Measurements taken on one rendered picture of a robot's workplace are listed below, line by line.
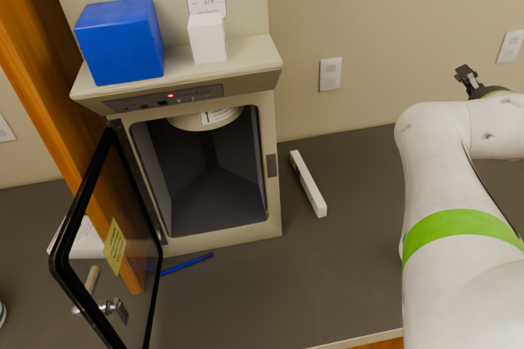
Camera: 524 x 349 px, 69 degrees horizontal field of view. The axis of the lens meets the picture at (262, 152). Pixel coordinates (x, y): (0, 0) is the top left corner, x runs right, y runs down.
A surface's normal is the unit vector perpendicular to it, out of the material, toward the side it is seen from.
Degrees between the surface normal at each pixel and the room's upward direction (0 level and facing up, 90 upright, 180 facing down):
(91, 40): 90
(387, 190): 0
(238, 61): 0
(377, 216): 0
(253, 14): 90
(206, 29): 90
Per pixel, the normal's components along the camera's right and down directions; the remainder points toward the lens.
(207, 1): 0.17, 0.62
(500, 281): -0.53, -0.84
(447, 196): -0.29, -0.91
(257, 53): -0.07, -0.77
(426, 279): -0.75, -0.66
